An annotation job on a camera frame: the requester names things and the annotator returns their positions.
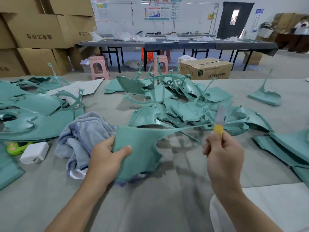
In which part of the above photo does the orange object under table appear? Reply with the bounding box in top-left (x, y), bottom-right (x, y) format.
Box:
top-left (141, 48), bottom-right (155, 63)

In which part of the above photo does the green and yellow gadget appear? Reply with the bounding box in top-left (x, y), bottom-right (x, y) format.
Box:
top-left (6, 141), bottom-right (33, 156)

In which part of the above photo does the brown cardboard box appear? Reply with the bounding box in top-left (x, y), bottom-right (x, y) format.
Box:
top-left (179, 58), bottom-right (234, 80)

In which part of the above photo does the person's right hand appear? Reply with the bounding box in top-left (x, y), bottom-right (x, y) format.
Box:
top-left (203, 131), bottom-right (245, 196)

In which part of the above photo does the colourful wall poster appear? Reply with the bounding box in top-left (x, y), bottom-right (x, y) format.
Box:
top-left (144, 6), bottom-right (172, 21)

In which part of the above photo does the white foam sheet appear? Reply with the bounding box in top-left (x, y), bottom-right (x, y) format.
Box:
top-left (209, 182), bottom-right (309, 232)

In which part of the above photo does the yellow-handled deburring knife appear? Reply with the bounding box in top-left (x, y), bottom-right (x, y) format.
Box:
top-left (213, 105), bottom-right (227, 137)

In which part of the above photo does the pink plastic stool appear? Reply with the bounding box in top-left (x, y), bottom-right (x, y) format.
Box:
top-left (89, 55), bottom-right (110, 81)
top-left (153, 55), bottom-right (170, 75)

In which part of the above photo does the grey-blue wiping cloth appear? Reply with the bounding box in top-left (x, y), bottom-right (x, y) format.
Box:
top-left (54, 111), bottom-right (117, 180)

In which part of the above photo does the stack of brown cardboard boxes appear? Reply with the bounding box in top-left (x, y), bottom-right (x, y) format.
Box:
top-left (0, 0), bottom-right (97, 78)

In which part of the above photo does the dark door with window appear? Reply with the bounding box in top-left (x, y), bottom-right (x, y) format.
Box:
top-left (217, 2), bottom-right (255, 40)

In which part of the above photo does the white power adapter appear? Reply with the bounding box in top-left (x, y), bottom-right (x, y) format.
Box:
top-left (20, 141), bottom-right (50, 165)

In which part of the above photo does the long grey work table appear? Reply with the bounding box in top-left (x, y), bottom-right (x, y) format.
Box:
top-left (76, 38), bottom-right (279, 73)

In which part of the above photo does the person's right forearm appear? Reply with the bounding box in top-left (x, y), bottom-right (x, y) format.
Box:
top-left (215, 183), bottom-right (283, 232)

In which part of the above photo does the single green plastic part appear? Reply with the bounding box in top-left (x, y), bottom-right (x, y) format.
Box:
top-left (112, 117), bottom-right (252, 184)

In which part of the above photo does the pile of green plastic parts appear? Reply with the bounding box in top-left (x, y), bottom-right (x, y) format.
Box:
top-left (0, 62), bottom-right (309, 190)

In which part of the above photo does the person's left forearm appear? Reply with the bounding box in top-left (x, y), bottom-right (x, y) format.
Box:
top-left (46, 181), bottom-right (112, 232)

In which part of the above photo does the person's left hand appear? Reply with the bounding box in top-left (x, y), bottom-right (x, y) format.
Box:
top-left (82, 137), bottom-right (133, 194)

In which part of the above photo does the heap of clear plastic bags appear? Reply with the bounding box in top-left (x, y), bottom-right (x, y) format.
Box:
top-left (88, 29), bottom-right (157, 43)

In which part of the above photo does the white paper sheet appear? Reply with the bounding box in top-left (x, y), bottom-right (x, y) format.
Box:
top-left (47, 78), bottom-right (104, 97)

